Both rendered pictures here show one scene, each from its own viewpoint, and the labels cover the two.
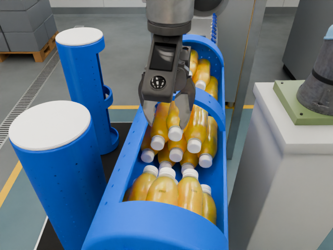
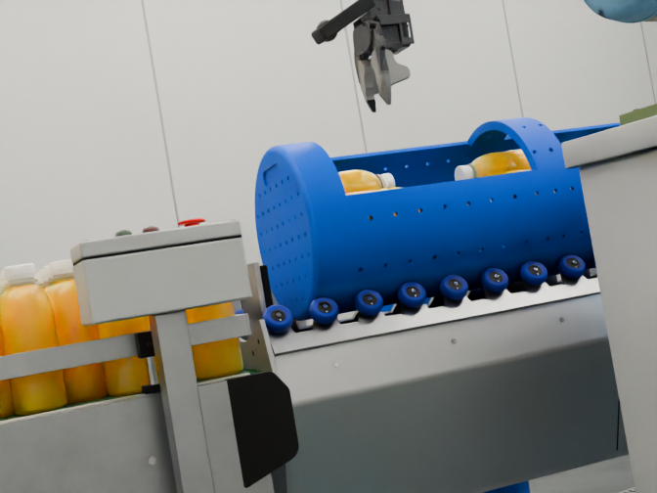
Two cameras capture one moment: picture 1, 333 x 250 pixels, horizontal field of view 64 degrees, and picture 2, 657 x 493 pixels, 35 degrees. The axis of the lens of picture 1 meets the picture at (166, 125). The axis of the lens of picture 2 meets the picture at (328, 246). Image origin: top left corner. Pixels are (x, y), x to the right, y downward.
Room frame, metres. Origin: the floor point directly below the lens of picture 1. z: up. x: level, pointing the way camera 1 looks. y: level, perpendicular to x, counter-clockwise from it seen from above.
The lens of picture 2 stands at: (-0.56, -1.46, 1.01)
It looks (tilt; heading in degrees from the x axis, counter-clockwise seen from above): 2 degrees up; 60
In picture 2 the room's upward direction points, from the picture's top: 9 degrees counter-clockwise
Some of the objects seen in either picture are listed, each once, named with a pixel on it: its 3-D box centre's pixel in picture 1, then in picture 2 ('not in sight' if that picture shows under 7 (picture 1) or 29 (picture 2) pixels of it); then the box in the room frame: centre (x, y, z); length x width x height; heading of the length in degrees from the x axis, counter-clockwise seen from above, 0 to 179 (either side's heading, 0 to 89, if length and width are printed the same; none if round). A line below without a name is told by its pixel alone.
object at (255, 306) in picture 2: not in sight; (257, 302); (0.15, 0.04, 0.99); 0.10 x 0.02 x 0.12; 81
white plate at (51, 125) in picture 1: (51, 123); not in sight; (0.75, 0.42, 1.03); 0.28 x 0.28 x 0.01
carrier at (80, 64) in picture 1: (92, 97); not in sight; (1.59, 0.53, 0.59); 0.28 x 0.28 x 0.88
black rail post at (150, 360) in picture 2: not in sight; (150, 361); (-0.10, -0.15, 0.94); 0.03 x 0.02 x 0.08; 171
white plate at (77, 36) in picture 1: (79, 35); not in sight; (1.59, 0.53, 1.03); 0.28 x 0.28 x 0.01
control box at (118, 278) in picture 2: not in sight; (160, 272); (-0.10, -0.22, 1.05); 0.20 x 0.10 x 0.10; 171
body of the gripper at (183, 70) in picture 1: (169, 53); (378, 20); (0.44, -0.01, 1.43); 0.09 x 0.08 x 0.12; 171
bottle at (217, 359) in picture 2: not in sight; (209, 313); (0.01, -0.11, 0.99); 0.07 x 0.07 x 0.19
